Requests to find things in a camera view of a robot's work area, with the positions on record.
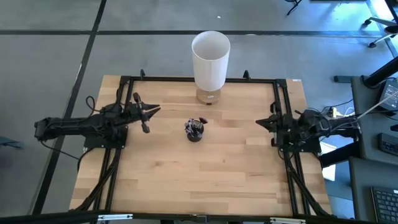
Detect blue chair part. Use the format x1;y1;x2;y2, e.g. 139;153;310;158
0;136;25;151

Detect white cable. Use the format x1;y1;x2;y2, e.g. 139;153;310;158
354;90;398;121

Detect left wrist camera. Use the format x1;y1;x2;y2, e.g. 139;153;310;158
123;103;139;118

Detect silver metal bracket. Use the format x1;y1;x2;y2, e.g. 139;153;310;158
269;217;307;224
97;213;134;222

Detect black mesh pen cup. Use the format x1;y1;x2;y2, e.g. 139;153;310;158
185;123;205;143

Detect black desk beam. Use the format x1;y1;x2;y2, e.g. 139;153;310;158
320;141;363;169

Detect grey side desk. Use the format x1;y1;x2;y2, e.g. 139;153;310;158
350;76;398;166
348;155;398;224

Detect black desk device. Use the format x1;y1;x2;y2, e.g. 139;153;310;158
377;133;398;157

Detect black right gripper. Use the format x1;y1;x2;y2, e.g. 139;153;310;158
255;101;297;148

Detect black tripod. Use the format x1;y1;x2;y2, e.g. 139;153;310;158
285;0;303;16

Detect office chair base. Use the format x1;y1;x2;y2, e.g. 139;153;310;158
363;17;398;49

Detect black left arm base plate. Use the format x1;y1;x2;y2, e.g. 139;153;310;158
83;126;129;150

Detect white shade table lamp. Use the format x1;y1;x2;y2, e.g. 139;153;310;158
191;30;231;106

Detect black stand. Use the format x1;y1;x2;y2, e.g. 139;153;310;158
333;55;398;90

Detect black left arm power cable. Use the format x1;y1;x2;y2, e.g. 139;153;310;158
39;140;94;172

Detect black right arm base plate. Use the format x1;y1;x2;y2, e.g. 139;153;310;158
275;129;323;154

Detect black floor cables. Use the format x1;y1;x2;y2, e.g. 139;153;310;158
320;98;356;118

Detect grey tablet device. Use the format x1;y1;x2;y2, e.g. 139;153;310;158
376;79;398;112

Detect yellow power strip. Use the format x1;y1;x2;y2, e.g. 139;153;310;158
326;106;340;119

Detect black camera rig bar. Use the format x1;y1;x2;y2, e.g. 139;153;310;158
0;210;398;224

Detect white paper sheet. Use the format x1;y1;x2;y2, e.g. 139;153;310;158
320;141;338;182

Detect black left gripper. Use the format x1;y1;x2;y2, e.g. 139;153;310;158
132;91;162;134

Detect black keyboard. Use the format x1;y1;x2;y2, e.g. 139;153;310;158
371;185;398;224

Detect black metal table frame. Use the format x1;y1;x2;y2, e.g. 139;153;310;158
74;68;331;218

